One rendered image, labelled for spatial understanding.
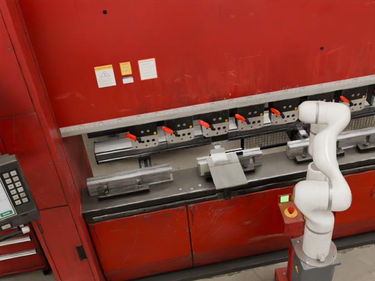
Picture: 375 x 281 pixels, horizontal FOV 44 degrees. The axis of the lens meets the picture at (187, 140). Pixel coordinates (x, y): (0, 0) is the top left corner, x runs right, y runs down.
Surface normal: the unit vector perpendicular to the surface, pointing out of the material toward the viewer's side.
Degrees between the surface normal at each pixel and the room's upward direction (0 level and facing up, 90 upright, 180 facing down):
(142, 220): 90
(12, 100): 90
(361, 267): 0
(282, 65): 90
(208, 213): 90
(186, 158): 0
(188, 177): 0
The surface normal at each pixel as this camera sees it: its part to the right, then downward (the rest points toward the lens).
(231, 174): -0.08, -0.78
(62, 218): 0.18, 0.61
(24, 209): 0.41, 0.54
